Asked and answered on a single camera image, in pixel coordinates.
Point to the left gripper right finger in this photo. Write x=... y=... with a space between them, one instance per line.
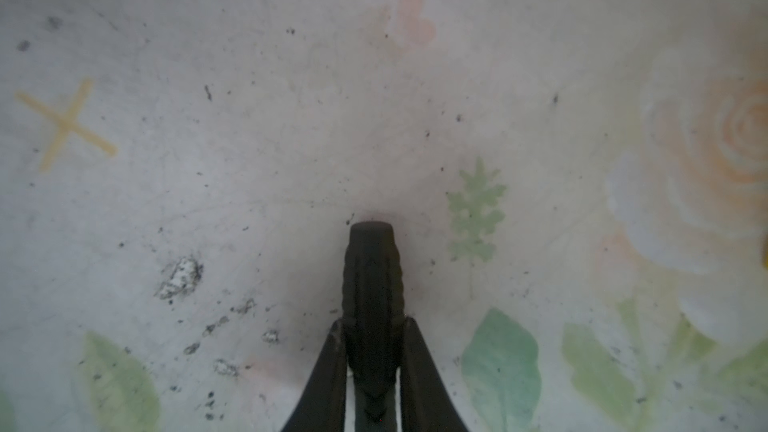
x=425 y=402

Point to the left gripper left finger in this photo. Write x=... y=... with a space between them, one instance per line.
x=322 y=404

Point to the black screwdriver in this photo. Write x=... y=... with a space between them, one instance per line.
x=373 y=319

